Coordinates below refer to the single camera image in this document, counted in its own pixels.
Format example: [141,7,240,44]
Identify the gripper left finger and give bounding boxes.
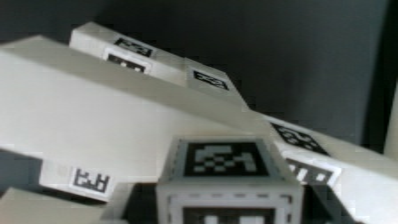
[104,183,159,224]

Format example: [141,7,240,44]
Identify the white chair back frame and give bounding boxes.
[0,37,398,224]

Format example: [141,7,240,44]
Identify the white tagged cube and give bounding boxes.
[157,136,304,224]

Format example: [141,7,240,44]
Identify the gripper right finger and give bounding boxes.
[301,185,363,224]

